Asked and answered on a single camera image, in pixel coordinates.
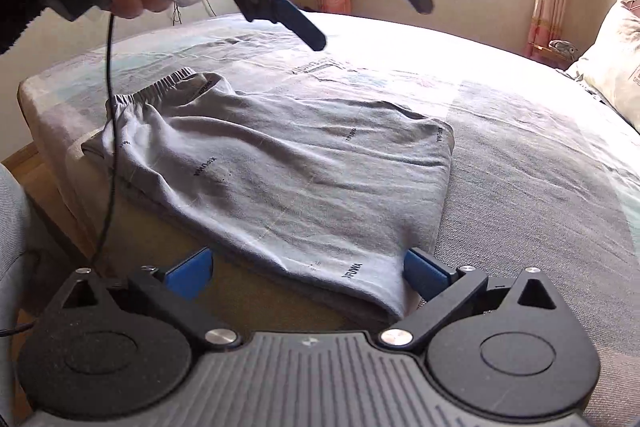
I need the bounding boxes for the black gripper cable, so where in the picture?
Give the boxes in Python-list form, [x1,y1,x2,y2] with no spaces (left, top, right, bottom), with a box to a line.
[91,9,121,279]

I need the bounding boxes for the person's grey garment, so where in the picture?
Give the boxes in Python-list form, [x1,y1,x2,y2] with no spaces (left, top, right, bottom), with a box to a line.
[0,164,35,427]

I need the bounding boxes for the large beige printed pillow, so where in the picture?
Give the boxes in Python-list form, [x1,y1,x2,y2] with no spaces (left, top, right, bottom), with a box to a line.
[567,0,640,132]

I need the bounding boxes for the black braided cable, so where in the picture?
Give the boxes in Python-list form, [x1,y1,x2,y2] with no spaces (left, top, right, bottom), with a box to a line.
[0,319,37,338]

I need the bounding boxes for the wooden nightstand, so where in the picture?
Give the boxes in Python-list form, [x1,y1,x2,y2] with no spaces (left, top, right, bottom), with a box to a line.
[531,42,576,68]

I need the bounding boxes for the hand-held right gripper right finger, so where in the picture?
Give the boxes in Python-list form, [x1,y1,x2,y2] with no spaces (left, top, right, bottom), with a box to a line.
[376,249,568,353]

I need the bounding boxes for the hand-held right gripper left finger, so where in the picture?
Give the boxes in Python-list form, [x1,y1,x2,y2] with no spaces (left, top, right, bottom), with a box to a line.
[60,247,243,353]

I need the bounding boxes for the grey pants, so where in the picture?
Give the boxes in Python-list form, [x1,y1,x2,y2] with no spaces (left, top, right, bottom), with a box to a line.
[81,67,457,323]

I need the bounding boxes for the black wall cables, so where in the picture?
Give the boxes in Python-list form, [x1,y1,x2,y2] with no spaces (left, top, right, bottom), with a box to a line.
[171,0,217,26]

